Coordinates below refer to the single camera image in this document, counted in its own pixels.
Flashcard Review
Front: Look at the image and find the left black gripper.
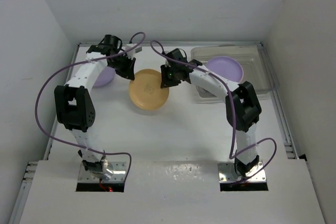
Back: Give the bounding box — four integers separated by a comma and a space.
108, 54, 135, 80

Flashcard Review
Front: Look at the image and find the orange plate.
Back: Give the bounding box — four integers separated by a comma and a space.
129, 69, 170, 111

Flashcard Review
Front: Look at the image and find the purple plate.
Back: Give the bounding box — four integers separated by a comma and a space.
93, 67, 116, 87
205, 56, 244, 82

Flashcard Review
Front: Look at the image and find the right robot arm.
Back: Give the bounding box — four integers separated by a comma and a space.
159, 48, 261, 177

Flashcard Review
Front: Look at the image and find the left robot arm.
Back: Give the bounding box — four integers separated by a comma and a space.
54, 35, 136, 178

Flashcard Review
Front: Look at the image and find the clear plastic bin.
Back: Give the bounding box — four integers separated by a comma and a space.
191, 44, 279, 100

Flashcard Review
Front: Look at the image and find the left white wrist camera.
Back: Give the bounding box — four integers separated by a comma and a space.
124, 44, 142, 59

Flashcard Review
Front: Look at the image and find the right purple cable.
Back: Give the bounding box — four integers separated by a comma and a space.
150, 40, 278, 184

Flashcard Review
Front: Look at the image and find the purple cable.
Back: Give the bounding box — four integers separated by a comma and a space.
150, 40, 278, 184
34, 31, 146, 183

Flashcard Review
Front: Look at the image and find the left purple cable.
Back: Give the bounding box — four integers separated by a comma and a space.
34, 31, 146, 183

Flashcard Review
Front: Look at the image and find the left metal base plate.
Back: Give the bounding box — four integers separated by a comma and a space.
78, 162, 127, 183

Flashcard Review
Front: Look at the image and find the metal base plate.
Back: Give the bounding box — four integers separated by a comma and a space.
217, 162, 267, 184
78, 162, 127, 183

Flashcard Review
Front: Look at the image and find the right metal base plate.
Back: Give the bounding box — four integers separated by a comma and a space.
217, 162, 267, 184

